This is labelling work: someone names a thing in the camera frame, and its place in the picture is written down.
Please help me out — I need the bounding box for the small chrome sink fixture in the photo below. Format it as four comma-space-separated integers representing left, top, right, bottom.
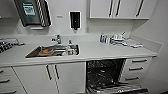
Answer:
68, 39, 73, 46

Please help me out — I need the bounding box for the blue dish soap bottle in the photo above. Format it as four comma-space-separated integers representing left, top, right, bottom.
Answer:
99, 32, 106, 44

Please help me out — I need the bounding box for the small clear bottle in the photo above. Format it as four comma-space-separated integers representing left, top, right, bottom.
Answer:
105, 35, 111, 44

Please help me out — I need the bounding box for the chrome sink faucet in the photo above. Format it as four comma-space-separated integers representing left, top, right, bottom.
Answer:
50, 34, 63, 45

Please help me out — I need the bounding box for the white cup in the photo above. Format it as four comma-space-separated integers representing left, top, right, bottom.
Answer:
118, 32, 126, 40
113, 33, 120, 40

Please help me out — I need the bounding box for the white base cabinet door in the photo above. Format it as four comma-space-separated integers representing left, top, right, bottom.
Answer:
49, 61, 88, 94
12, 64, 60, 94

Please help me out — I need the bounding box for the orange bowl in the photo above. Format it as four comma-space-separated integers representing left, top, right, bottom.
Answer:
37, 47, 53, 57

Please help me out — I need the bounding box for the stainless steel sink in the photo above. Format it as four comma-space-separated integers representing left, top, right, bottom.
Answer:
24, 43, 81, 59

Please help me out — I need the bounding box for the grey paper towel dispenser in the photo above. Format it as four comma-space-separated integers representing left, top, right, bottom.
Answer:
13, 0, 53, 28

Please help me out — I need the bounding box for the counter dish drying rack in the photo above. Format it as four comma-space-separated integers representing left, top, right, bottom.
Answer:
0, 37, 22, 54

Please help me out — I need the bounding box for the white wall outlet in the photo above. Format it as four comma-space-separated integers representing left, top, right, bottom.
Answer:
85, 25, 90, 34

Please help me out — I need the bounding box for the black wall soap dispenser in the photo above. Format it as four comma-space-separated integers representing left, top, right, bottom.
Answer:
68, 10, 82, 31

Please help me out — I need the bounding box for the small wall label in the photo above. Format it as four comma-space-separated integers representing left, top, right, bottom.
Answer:
56, 14, 64, 19

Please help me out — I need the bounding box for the white wall cabinet door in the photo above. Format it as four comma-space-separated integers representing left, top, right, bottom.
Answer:
134, 0, 159, 20
111, 0, 139, 19
88, 0, 114, 19

